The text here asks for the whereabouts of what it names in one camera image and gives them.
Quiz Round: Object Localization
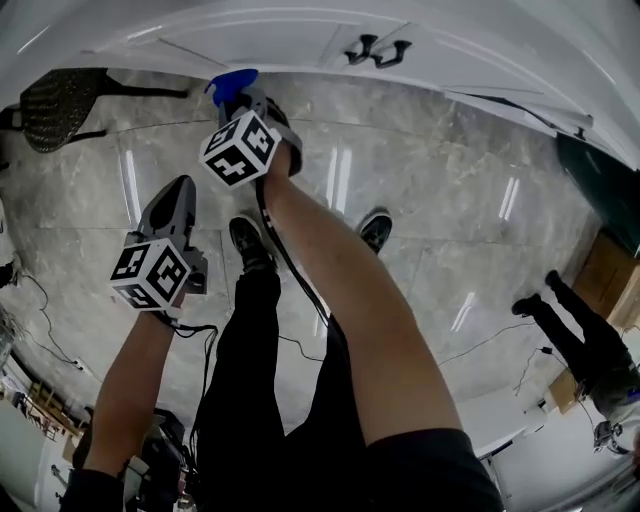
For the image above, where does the person's right leg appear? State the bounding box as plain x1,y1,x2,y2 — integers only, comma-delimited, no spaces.
319,307,374,451

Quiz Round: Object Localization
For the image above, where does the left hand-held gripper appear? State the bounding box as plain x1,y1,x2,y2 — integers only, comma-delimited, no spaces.
108,174,210,313

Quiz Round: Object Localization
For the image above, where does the person's leg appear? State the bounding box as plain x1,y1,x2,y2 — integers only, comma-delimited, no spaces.
319,307,374,451
192,266,289,512

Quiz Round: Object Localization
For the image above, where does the person's black shoe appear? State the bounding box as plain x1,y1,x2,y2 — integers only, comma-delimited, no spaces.
228,215,277,275
357,207,394,255

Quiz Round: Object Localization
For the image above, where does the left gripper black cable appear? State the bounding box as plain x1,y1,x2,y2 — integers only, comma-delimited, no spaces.
158,308,220,441

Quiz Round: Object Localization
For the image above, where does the white sink cabinet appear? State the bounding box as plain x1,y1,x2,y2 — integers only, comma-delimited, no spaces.
0,0,640,174

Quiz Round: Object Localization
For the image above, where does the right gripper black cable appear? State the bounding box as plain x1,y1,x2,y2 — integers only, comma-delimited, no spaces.
253,176,334,329

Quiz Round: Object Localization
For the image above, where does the person's left leg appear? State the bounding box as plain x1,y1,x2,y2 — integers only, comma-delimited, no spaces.
192,266,289,512

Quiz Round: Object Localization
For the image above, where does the person's left black shoe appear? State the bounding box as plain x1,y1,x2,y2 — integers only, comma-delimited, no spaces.
228,215,277,275

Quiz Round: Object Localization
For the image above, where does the person's left forearm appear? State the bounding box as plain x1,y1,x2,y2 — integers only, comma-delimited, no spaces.
81,308,177,475

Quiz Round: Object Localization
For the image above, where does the person's right black shoe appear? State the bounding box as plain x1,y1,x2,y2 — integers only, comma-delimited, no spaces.
357,207,394,255

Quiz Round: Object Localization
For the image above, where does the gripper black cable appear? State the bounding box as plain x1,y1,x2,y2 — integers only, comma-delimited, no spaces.
253,176,334,329
158,308,220,441

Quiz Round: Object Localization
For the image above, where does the dark wicker chair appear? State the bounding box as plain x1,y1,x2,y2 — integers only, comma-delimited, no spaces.
0,66,190,155

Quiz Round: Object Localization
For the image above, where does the white cabinet door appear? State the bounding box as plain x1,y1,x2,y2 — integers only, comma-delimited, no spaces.
372,22,549,101
79,17,401,76
441,88,597,141

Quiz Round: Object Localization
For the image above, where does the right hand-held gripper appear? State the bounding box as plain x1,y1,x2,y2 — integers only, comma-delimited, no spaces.
197,86,305,190

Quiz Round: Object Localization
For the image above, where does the white table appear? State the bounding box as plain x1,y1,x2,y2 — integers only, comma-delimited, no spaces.
471,423,530,462

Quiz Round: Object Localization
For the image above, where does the blue cloth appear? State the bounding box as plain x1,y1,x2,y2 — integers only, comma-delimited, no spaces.
203,68,260,108

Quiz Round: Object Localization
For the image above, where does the person's black shirt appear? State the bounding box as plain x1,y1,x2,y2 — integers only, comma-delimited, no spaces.
58,428,504,512

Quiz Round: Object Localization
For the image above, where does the person's right forearm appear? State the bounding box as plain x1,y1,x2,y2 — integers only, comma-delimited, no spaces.
258,142,465,450

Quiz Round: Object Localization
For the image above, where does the dark green bin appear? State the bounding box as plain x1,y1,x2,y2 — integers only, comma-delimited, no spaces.
554,130,640,257

